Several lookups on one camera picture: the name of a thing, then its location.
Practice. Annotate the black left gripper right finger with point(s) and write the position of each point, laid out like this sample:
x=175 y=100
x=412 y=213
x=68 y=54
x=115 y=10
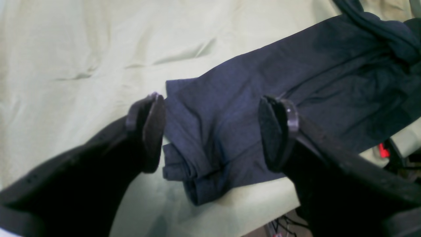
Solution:
x=341 y=194

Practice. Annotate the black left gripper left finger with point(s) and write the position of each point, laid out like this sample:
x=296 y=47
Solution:
x=77 y=193

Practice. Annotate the dark navy long-sleeve shirt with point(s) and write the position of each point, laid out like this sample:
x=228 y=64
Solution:
x=355 y=76

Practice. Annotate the right orange clamp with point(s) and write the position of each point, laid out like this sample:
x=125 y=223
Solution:
x=383 y=151

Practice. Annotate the green table cloth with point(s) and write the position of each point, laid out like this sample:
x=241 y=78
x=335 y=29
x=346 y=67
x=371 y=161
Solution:
x=69 y=67

